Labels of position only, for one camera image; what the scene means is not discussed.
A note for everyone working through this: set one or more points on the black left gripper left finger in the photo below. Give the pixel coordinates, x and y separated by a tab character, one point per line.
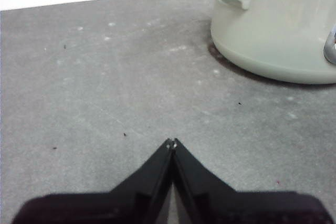
105	208

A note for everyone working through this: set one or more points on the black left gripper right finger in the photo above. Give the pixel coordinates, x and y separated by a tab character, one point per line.
236	208

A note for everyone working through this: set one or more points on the sage green electric pot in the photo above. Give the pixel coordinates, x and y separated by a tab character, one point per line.
275	30

